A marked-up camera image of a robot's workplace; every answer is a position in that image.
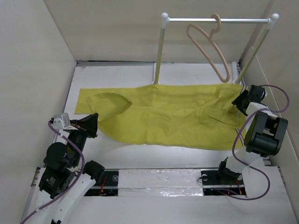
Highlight wooden clothes hanger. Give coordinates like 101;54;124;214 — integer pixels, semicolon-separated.
186;14;231;83

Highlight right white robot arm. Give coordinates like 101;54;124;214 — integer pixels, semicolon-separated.
216;85;288;184

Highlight silver tape strip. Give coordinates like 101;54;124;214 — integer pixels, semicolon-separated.
118;168;204;197

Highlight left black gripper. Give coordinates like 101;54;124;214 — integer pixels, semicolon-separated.
66;112;99;165

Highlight yellow-green trousers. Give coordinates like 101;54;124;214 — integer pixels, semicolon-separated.
75;84;246;150

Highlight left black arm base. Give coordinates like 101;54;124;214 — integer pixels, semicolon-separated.
85;169;119;196

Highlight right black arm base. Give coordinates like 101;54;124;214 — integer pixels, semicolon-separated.
197;158;246;196

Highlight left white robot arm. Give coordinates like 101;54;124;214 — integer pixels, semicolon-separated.
28;113;105;224

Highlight white clothes rack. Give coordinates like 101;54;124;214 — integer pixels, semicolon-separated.
153;13;279;84

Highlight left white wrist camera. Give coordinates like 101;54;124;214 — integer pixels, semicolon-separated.
50;113;71;130

